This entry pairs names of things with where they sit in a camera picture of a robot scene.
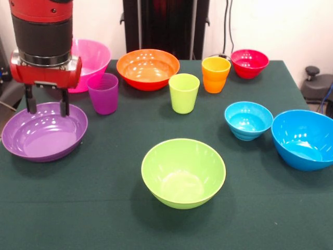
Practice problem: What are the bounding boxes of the green bowl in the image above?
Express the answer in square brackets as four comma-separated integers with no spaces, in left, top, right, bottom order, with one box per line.
[141,138,227,210]

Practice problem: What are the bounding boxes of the dark green tablecloth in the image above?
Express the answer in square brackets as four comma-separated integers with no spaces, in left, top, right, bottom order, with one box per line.
[0,59,333,250]

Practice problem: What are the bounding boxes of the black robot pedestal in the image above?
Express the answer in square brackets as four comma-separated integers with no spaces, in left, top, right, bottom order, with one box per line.
[120,0,210,61]

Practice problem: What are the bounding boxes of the black hanging cable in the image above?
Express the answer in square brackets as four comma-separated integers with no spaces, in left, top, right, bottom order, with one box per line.
[223,0,235,54]

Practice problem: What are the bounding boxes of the small red bowl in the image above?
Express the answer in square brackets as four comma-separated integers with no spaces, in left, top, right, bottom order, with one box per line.
[230,49,270,79]

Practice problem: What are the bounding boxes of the purple bowl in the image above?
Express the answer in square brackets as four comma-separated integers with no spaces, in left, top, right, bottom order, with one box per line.
[1,102,88,163]

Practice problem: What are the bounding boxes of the black device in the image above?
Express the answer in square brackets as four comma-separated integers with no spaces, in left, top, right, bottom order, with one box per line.
[0,36,12,88]

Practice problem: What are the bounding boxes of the purple cup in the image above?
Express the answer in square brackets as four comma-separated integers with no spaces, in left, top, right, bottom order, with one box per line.
[86,72,119,116]

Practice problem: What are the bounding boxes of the dark grey stand base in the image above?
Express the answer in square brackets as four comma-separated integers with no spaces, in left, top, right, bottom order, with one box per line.
[304,66,333,118]
[0,70,34,110]

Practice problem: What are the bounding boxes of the small blue bowl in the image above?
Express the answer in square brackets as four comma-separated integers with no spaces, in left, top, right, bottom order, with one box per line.
[224,101,274,142]

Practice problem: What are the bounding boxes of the large blue bowl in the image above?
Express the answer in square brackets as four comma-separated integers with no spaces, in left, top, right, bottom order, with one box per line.
[271,109,333,172]

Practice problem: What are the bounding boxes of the green cup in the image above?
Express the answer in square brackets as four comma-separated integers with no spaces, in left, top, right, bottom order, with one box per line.
[168,73,201,115]

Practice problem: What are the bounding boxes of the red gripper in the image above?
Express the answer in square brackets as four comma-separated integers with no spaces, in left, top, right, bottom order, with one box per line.
[9,51,83,117]

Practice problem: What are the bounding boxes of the orange bowl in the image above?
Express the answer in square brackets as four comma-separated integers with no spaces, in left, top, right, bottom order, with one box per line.
[116,48,181,92]

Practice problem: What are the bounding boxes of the large pink bowl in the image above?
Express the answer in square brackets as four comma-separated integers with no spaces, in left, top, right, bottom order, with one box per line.
[68,39,112,94]

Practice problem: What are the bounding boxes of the orange cup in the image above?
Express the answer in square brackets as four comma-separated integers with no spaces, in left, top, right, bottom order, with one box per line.
[201,56,232,94]

